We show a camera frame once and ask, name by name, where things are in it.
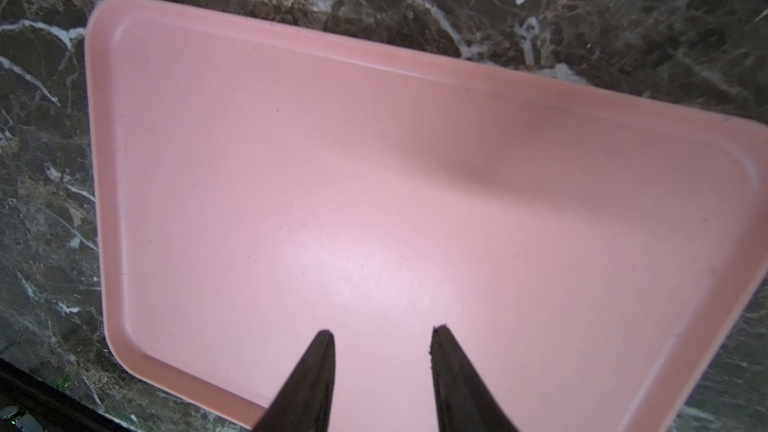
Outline pink plastic tray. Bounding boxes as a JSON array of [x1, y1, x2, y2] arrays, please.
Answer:
[[85, 0, 767, 431]]

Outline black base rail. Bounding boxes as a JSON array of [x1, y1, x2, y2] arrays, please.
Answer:
[[1, 360, 129, 432]]

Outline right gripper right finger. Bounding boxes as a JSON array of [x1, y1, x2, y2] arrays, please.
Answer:
[[430, 325, 519, 432]]

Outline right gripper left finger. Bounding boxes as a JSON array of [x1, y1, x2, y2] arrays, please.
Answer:
[[252, 330, 336, 432]]

